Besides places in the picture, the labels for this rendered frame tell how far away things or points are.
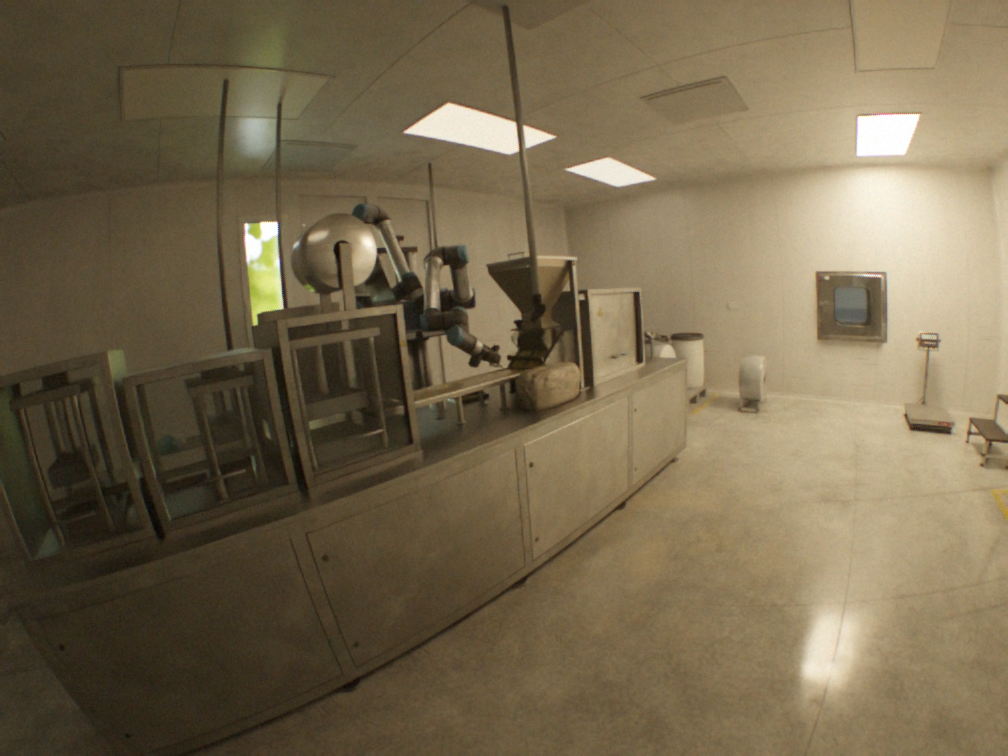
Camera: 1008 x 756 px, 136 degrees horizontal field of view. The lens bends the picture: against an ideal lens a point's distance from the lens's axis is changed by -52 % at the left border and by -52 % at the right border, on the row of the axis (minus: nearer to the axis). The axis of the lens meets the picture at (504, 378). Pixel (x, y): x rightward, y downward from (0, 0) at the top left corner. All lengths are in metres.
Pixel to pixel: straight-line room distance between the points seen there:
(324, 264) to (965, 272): 5.63
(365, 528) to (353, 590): 0.22
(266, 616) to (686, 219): 5.57
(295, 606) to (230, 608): 0.21
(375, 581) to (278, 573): 0.34
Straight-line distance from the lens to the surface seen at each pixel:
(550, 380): 1.96
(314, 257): 1.53
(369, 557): 1.43
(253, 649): 1.45
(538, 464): 1.84
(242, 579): 1.31
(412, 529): 1.48
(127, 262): 3.92
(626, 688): 1.65
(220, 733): 1.67
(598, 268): 6.25
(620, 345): 2.71
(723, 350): 5.56
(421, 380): 3.17
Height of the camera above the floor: 1.31
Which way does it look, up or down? 10 degrees down
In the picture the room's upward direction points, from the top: 5 degrees counter-clockwise
